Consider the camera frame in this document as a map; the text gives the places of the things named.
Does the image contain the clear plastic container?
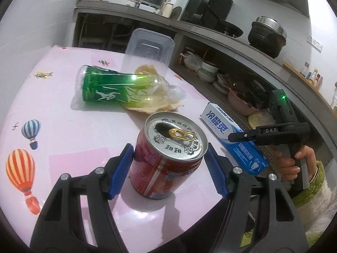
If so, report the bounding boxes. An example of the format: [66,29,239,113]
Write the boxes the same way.
[120,28,175,77]

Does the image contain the red drink can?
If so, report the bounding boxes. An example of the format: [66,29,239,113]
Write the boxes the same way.
[130,111,208,199]

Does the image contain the person right hand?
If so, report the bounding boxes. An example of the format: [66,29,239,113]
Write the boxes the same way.
[273,145,318,182]

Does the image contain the white plastic bag on shelf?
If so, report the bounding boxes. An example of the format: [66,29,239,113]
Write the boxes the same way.
[180,51,203,72]

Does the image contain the stacked white bowls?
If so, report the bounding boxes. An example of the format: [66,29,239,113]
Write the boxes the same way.
[198,61,219,83]

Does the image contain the white ceramic jar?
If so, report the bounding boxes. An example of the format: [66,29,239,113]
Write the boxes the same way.
[159,2,174,18]

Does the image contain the black frying pan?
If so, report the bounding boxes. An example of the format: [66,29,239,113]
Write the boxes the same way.
[207,7,243,38]

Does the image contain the green plastic bottle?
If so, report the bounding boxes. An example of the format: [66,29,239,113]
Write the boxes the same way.
[75,65,187,109]

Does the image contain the yellow item in plastic bag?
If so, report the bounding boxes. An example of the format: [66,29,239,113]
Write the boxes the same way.
[248,111,275,129]

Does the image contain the black microwave oven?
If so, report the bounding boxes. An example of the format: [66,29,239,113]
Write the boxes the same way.
[180,0,233,30]

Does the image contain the brown paper napkin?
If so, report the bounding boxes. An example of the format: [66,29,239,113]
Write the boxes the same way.
[122,65,186,115]

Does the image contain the pink plastic basin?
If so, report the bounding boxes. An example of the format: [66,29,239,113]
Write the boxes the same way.
[228,90,259,117]

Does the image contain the blue toothpaste box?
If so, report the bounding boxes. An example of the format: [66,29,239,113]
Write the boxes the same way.
[201,103,270,175]

